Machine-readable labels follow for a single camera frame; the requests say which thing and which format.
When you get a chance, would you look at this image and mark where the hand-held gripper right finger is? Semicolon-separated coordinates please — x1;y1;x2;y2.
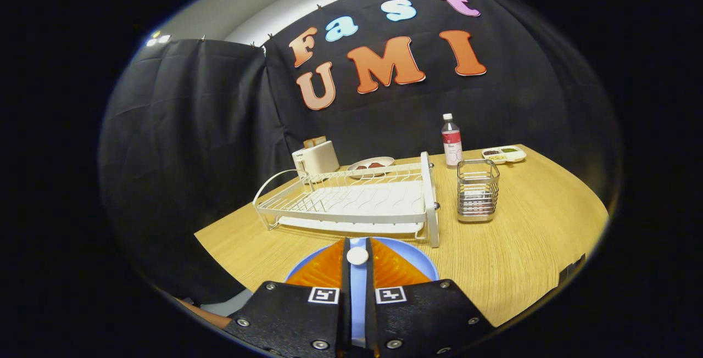
364;237;495;358

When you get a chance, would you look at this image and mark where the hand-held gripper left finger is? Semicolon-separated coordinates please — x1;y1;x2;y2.
225;237;352;358

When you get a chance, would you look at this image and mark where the light blue plate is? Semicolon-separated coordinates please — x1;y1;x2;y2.
284;236;440;287

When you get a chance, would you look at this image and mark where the white wire dish rack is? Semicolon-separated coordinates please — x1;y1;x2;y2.
253;152;442;248

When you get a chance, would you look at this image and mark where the silver wire basket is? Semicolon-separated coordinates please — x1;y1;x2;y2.
456;159;501;223

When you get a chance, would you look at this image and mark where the white toaster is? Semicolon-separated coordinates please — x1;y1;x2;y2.
292;140;341;182

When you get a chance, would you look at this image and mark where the beige oval bowl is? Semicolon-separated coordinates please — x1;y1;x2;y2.
347;156;395;178

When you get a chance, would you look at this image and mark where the clear plastic bottle red label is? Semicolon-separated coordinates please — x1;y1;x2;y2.
442;114;464;169

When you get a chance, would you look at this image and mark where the black backdrop cloth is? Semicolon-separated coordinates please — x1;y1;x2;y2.
99;0;624;304

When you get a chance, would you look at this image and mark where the white divided tray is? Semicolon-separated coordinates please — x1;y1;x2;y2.
482;146;527;164

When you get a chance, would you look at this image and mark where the black table edge clamp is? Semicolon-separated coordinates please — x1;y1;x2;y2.
559;254;585;284

